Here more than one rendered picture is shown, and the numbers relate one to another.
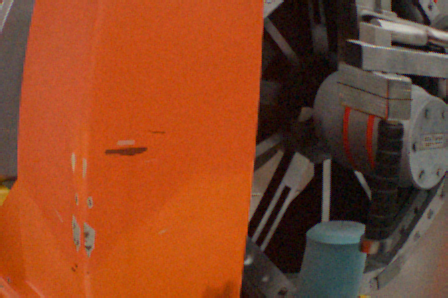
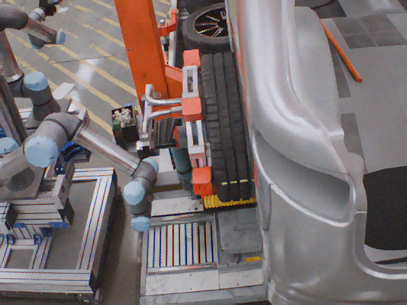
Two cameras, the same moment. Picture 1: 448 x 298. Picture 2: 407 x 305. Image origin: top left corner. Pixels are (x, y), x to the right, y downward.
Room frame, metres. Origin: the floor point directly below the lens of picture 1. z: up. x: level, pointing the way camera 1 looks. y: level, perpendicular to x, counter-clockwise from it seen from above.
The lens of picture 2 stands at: (2.52, -1.53, 2.35)
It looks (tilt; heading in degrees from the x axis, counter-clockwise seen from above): 42 degrees down; 132
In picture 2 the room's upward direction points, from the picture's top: 10 degrees counter-clockwise
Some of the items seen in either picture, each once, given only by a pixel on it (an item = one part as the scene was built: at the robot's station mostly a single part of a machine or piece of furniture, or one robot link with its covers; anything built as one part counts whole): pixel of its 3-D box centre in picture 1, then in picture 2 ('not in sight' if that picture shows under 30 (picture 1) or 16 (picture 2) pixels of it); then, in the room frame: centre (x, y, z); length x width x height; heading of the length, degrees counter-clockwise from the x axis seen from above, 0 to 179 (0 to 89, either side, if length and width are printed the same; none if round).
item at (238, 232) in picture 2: not in sight; (246, 205); (1.46, -0.07, 0.32); 0.40 x 0.30 x 0.28; 127
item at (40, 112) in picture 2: not in sight; (44, 104); (0.47, -0.38, 0.87); 0.15 x 0.15 x 0.10
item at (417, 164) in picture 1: (389, 127); (182, 132); (1.26, -0.22, 0.85); 0.21 x 0.14 x 0.14; 37
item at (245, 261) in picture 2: not in sight; (248, 228); (1.46, -0.07, 0.13); 0.50 x 0.36 x 0.10; 127
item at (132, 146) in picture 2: not in sight; (128, 130); (0.60, 0.01, 0.44); 0.43 x 0.17 x 0.03; 127
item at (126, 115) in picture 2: not in sight; (124, 123); (0.63, -0.02, 0.51); 0.20 x 0.14 x 0.13; 136
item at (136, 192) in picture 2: not in sight; (136, 194); (1.41, -0.67, 0.95); 0.11 x 0.08 x 0.11; 110
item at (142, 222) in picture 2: not in sight; (141, 215); (1.41, -0.69, 0.85); 0.11 x 0.08 x 0.09; 127
